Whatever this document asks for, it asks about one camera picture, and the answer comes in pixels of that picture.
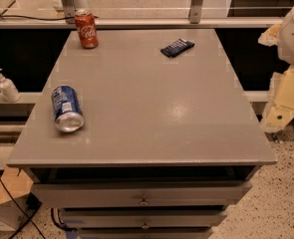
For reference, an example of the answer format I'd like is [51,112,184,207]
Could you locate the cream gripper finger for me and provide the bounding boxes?
[258,22,282,47]
[260,65,294,132]

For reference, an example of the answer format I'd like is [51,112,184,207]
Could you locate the red coke can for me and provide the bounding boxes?
[75,9,99,49]

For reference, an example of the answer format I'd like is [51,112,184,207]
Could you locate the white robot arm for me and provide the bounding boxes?
[258,6,294,133]

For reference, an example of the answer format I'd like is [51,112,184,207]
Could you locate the blue pepsi can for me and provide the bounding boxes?
[51,86,85,132]

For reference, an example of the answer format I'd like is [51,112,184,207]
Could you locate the dark blue snack packet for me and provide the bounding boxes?
[160,39,194,58]

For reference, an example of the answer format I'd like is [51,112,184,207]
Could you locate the grey drawer cabinet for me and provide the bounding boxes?
[6,28,278,239]

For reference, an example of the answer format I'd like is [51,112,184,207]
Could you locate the top grey drawer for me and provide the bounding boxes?
[32,181,252,208]

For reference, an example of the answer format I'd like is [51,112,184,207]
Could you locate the grey drawer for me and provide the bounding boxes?
[78,228,213,239]
[32,181,252,208]
[61,209,226,229]

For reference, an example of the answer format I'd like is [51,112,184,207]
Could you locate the middle grey drawer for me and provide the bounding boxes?
[61,209,226,229]

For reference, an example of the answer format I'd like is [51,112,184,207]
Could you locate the bottom grey drawer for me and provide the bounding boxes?
[78,228,213,239]

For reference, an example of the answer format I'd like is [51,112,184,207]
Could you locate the white pump soap bottle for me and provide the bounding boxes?
[0,69,21,103]

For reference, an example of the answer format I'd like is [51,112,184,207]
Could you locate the cardboard box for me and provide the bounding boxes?
[0,167,33,231]

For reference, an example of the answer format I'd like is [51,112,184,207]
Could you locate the right metal post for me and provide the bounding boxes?
[189,0,203,24]

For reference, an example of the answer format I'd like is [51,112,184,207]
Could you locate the metal post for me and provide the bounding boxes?
[61,0,75,24]
[189,0,203,24]

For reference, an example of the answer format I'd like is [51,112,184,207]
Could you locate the left metal post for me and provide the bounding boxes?
[61,0,75,24]

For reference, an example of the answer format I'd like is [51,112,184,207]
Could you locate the black cable behind glass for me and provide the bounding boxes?
[0,0,77,22]

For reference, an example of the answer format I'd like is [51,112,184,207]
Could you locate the black floor cable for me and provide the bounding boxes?
[0,152,47,239]

